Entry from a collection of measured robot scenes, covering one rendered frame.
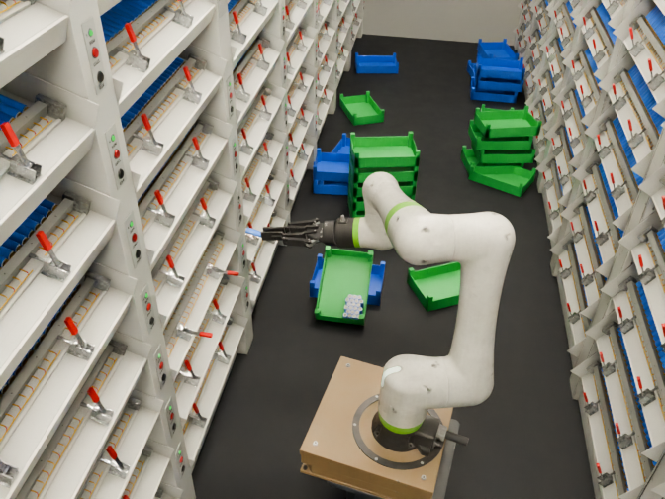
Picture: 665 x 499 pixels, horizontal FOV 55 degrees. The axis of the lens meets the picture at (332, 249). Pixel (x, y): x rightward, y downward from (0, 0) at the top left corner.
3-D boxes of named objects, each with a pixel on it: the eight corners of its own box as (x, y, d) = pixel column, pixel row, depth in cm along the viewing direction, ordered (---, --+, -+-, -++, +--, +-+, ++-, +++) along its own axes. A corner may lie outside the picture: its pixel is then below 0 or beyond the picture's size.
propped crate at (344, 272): (364, 325, 262) (363, 319, 255) (315, 319, 264) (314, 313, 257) (373, 258, 274) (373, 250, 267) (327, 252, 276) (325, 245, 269)
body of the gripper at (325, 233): (337, 214, 198) (308, 215, 200) (332, 231, 191) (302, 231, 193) (340, 235, 202) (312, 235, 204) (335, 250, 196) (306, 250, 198)
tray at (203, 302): (234, 252, 218) (241, 233, 212) (169, 392, 170) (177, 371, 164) (177, 229, 215) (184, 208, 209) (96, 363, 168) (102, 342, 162)
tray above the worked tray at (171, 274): (229, 205, 206) (241, 171, 197) (158, 341, 158) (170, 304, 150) (168, 179, 203) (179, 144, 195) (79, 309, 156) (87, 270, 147)
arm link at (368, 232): (400, 255, 189) (404, 243, 199) (398, 215, 185) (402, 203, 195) (353, 255, 192) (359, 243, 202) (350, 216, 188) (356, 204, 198)
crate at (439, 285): (466, 268, 292) (469, 254, 287) (490, 296, 277) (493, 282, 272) (406, 281, 284) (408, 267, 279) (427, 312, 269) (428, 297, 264)
